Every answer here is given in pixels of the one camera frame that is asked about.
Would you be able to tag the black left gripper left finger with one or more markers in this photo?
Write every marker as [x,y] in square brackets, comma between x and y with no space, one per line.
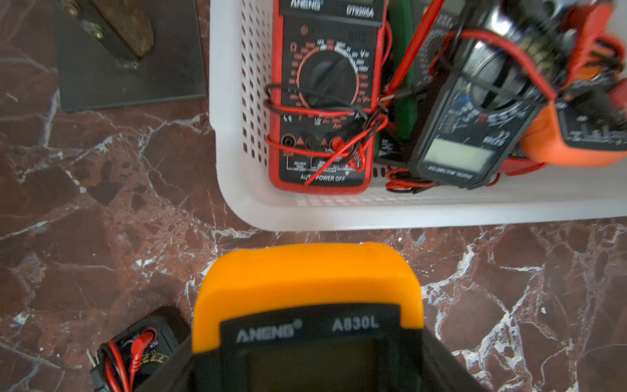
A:
[177,375]

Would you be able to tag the yellow ANENG multimeter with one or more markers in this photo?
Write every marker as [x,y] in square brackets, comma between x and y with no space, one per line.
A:
[310,317]

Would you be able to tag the white plastic perforated basket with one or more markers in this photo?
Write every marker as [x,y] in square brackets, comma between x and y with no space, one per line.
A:
[240,67]

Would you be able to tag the red ANENG DT9205A multimeter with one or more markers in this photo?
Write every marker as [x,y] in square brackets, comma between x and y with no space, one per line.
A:
[323,96]

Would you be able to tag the orange multimeter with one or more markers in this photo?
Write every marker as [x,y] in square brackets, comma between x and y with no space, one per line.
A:
[585,126]

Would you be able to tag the small black clamp multimeter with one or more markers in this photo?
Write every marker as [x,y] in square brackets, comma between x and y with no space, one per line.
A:
[126,361]

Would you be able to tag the large green multimeter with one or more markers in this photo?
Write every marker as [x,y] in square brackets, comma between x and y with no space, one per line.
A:
[404,18]

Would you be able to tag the small black multimeter front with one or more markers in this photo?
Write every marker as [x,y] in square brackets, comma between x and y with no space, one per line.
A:
[485,73]

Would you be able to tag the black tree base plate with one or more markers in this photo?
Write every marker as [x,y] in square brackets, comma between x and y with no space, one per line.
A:
[127,53]

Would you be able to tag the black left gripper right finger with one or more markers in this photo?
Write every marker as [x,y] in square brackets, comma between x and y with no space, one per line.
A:
[442,371]

